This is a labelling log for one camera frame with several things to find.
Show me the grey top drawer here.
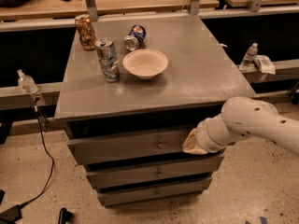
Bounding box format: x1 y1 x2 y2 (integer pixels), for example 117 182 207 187
68 126 192 165

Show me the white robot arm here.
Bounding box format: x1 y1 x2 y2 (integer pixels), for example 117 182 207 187
182 97 299 156

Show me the grey wooden drawer cabinet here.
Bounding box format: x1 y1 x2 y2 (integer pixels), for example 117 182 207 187
55 15 255 196

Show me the grey middle drawer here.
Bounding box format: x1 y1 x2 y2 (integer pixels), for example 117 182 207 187
86 152 224 190

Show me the white paper bowl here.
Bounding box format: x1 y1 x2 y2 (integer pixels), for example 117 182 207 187
122 49 168 79

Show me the white crumpled packet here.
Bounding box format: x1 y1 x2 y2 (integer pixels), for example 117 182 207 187
254 55 276 75

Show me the clear water bottle right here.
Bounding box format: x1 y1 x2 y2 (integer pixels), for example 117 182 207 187
239 43 258 70

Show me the blue pepsi can lying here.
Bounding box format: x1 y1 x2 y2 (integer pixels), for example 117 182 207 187
123 24 146 51

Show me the tall silver blue can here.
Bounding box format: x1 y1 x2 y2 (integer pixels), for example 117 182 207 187
95 37 120 82

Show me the black object on floor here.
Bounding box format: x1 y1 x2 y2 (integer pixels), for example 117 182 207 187
58 208 73 224

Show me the orange gold can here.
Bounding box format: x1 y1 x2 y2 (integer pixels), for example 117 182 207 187
75 14 96 50

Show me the wooden desk left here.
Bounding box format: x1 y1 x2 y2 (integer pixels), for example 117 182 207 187
0 0 190 21

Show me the black power adapter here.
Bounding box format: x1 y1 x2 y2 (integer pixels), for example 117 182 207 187
0 205 22 224

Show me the black power cable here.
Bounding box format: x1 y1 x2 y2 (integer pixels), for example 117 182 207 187
18 105 56 209

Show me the clear bottle left rail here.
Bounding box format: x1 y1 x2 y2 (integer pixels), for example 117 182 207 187
17 69 38 94

